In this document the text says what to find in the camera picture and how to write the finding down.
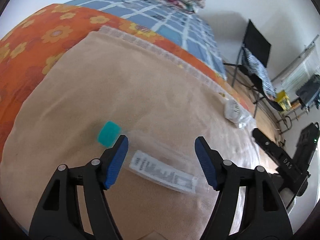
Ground clear bottle teal cap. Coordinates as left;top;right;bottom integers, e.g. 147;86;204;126
98;121;213;197

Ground yellow box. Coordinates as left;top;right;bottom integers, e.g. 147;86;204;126
276;90;292;111

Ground dark hanging jacket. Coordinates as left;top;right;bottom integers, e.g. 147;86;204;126
296;74;320;109

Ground striped white green towel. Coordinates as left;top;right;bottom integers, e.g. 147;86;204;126
281;45;319;97

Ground black clothes rack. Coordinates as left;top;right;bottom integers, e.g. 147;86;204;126
271;35;320;136

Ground checkered chair cushion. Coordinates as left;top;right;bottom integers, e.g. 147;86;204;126
242;47;276;99

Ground black folding chair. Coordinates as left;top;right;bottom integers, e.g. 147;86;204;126
225;20;283;112

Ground beige blanket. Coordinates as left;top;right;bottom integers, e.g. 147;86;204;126
1;31;272;229

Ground orange floral bedsheet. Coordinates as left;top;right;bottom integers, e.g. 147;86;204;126
1;4;250;148

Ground blue checkered mattress cover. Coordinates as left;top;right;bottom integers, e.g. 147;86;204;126
66;0;227;79

